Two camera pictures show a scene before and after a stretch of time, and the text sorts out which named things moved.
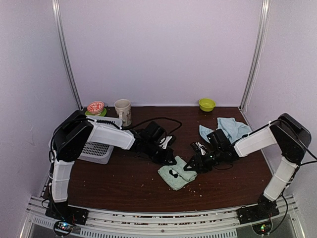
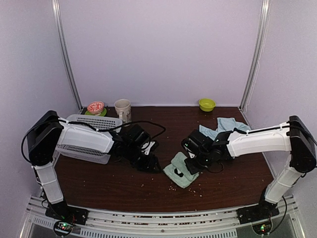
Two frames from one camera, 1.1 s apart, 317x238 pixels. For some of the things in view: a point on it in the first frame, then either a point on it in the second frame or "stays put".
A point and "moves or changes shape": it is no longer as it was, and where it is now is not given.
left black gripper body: x=159 y=157 to x=138 y=162
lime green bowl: x=206 y=104 stays put
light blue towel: x=233 y=129 stays put
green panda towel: x=175 y=176 moves or changes shape
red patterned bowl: x=95 y=107 stays put
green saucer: x=103 y=113 stays put
